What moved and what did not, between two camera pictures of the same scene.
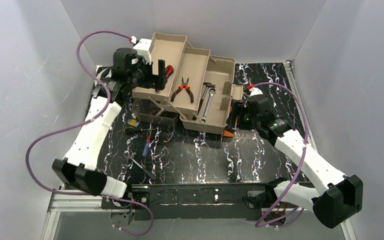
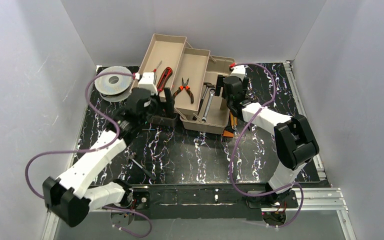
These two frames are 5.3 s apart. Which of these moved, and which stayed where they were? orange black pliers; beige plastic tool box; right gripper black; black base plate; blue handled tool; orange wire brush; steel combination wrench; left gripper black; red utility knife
Moved: left gripper black; right gripper black; blue handled tool
Stayed: black base plate; beige plastic tool box; orange wire brush; red utility knife; steel combination wrench; orange black pliers
